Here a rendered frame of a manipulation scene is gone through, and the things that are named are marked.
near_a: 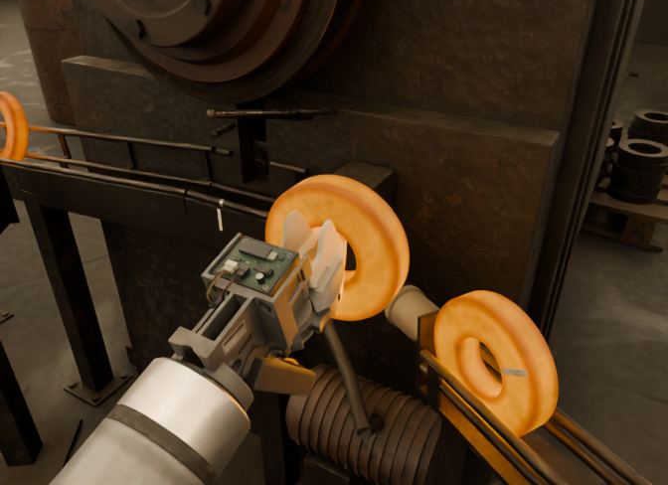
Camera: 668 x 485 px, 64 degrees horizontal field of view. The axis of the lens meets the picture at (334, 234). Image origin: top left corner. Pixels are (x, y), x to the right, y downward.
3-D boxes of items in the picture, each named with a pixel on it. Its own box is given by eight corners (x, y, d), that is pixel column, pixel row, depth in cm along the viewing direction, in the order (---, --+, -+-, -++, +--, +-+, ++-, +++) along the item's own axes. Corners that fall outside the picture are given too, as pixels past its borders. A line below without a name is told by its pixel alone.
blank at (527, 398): (476, 414, 66) (454, 425, 64) (439, 291, 66) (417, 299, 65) (580, 440, 52) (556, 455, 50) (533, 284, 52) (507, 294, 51)
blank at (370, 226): (272, 165, 57) (252, 176, 54) (411, 182, 50) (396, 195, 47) (289, 289, 64) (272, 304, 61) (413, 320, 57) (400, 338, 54)
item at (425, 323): (463, 371, 70) (468, 299, 65) (466, 373, 69) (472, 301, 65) (416, 389, 67) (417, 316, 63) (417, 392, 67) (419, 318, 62)
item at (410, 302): (420, 317, 76) (421, 279, 73) (460, 351, 68) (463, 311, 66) (384, 328, 74) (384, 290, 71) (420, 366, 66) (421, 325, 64)
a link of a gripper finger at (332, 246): (362, 193, 50) (311, 262, 45) (367, 238, 54) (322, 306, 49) (332, 186, 51) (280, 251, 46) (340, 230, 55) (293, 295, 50)
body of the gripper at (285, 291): (316, 249, 43) (227, 373, 36) (330, 314, 49) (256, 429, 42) (240, 226, 46) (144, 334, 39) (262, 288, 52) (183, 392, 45)
